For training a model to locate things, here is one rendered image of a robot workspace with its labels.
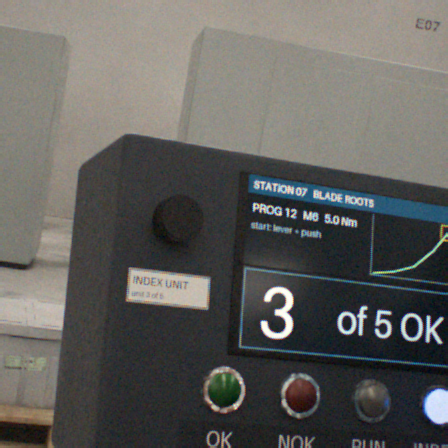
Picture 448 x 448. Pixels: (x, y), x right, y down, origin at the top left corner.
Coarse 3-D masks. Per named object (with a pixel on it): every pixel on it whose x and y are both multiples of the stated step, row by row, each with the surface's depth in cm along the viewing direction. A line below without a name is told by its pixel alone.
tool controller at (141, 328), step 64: (128, 192) 56; (192, 192) 58; (256, 192) 59; (320, 192) 61; (384, 192) 63; (128, 256) 56; (192, 256) 57; (256, 256) 59; (320, 256) 60; (384, 256) 62; (64, 320) 64; (128, 320) 55; (192, 320) 57; (320, 320) 60; (384, 320) 62; (64, 384) 62; (128, 384) 55; (192, 384) 56; (256, 384) 58; (320, 384) 59; (384, 384) 61
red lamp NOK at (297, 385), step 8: (288, 376) 59; (296, 376) 59; (304, 376) 59; (288, 384) 58; (296, 384) 58; (304, 384) 58; (312, 384) 59; (280, 392) 58; (288, 392) 58; (296, 392) 58; (304, 392) 58; (312, 392) 58; (280, 400) 58; (288, 400) 58; (296, 400) 58; (304, 400) 58; (312, 400) 58; (288, 408) 58; (296, 408) 58; (304, 408) 58; (312, 408) 59; (296, 416) 58; (304, 416) 58
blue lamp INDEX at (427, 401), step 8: (424, 392) 62; (432, 392) 62; (440, 392) 62; (424, 400) 62; (432, 400) 62; (440, 400) 62; (424, 408) 62; (432, 408) 62; (440, 408) 62; (424, 416) 62; (432, 416) 62; (440, 416) 62; (432, 424) 62; (440, 424) 62
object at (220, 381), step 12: (216, 372) 57; (228, 372) 57; (204, 384) 56; (216, 384) 56; (228, 384) 56; (240, 384) 57; (204, 396) 56; (216, 396) 56; (228, 396) 56; (240, 396) 57; (216, 408) 56; (228, 408) 57
